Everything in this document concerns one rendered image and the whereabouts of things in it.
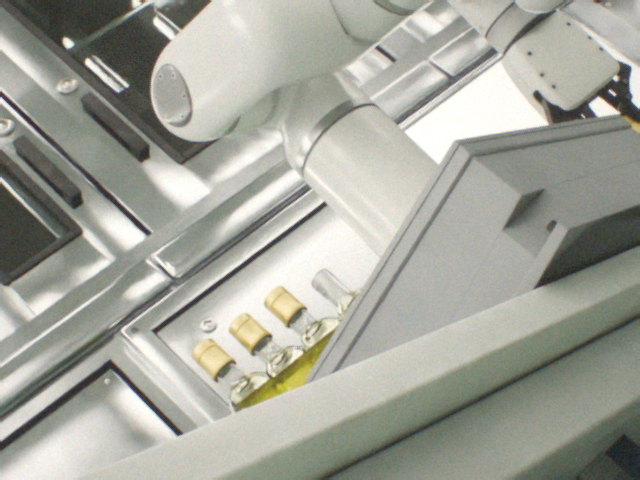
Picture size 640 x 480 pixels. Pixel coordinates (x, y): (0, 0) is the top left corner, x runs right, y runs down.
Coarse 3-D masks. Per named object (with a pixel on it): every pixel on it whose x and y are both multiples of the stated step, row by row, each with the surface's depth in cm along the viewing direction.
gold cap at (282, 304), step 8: (280, 288) 161; (272, 296) 160; (280, 296) 160; (288, 296) 160; (264, 304) 161; (272, 304) 160; (280, 304) 159; (288, 304) 159; (296, 304) 159; (304, 304) 160; (272, 312) 160; (280, 312) 159; (288, 312) 159; (280, 320) 160; (288, 320) 159; (288, 328) 160
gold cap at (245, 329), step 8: (240, 320) 158; (248, 320) 158; (232, 328) 158; (240, 328) 157; (248, 328) 157; (256, 328) 157; (264, 328) 158; (240, 336) 157; (248, 336) 157; (256, 336) 156; (264, 336) 156; (272, 336) 158; (240, 344) 158; (248, 344) 157
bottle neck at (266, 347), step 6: (258, 342) 156; (264, 342) 156; (270, 342) 156; (258, 348) 156; (264, 348) 156; (270, 348) 156; (276, 348) 156; (282, 348) 156; (258, 354) 156; (264, 354) 156; (270, 354) 155; (264, 360) 156
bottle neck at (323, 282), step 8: (320, 272) 162; (328, 272) 162; (312, 280) 162; (320, 280) 161; (328, 280) 161; (336, 280) 161; (320, 288) 161; (328, 288) 160; (336, 288) 160; (344, 288) 160; (328, 296) 161; (336, 296) 160; (336, 304) 160
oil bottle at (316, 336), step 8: (320, 320) 157; (328, 320) 157; (336, 320) 157; (312, 328) 156; (320, 328) 156; (328, 328) 156; (304, 336) 156; (312, 336) 155; (320, 336) 155; (328, 336) 155; (304, 344) 156; (312, 344) 155; (320, 344) 154; (312, 352) 155; (320, 352) 154
